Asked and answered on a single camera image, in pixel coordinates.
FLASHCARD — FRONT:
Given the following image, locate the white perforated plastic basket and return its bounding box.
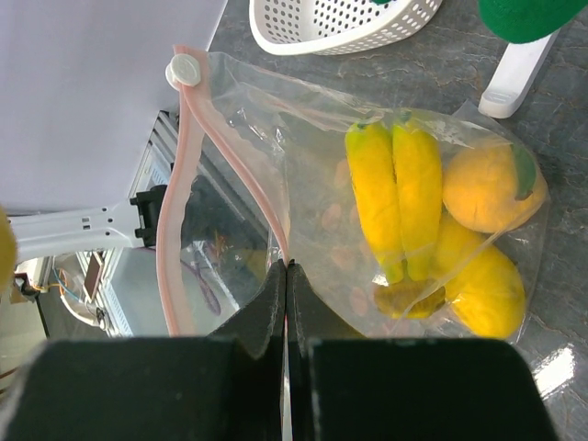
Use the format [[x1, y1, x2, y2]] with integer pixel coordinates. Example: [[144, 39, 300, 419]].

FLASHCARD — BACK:
[[249, 0, 443, 56]]

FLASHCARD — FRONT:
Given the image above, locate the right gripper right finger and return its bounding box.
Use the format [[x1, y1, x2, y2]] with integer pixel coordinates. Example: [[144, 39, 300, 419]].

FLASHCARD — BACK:
[[285, 261, 364, 440]]

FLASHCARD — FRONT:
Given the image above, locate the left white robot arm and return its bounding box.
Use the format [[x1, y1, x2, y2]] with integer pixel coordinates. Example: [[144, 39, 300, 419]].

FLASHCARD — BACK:
[[9, 185, 167, 262]]

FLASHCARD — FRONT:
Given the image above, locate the pale yellow pear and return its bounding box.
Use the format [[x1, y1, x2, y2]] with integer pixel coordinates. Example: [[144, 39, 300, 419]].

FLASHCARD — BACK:
[[0, 209, 17, 293]]

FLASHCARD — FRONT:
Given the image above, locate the orange peach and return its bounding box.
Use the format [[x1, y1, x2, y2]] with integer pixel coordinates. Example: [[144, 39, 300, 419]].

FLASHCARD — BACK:
[[443, 142, 548, 233]]

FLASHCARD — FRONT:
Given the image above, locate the white clothes rack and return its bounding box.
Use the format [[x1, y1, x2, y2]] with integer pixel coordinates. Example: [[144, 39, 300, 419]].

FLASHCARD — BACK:
[[478, 30, 560, 119]]

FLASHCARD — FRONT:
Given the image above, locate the yellow mango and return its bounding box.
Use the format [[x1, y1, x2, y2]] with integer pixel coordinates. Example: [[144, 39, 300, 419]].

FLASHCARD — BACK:
[[431, 213, 526, 339]]

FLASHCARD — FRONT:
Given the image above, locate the yellow banana bunch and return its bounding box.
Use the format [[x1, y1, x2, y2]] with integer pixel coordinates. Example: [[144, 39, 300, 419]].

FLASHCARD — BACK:
[[345, 119, 445, 320]]

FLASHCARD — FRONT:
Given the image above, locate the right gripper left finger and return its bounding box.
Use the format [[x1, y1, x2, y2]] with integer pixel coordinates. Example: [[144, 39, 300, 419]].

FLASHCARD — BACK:
[[212, 260, 287, 395]]

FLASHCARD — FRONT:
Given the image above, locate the green t-shirt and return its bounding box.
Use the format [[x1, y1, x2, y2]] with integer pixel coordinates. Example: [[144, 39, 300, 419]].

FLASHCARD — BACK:
[[371, 0, 588, 45]]

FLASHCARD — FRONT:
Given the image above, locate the clear zip top bag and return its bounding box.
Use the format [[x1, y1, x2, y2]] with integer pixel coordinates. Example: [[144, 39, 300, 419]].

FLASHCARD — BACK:
[[156, 45, 549, 343]]

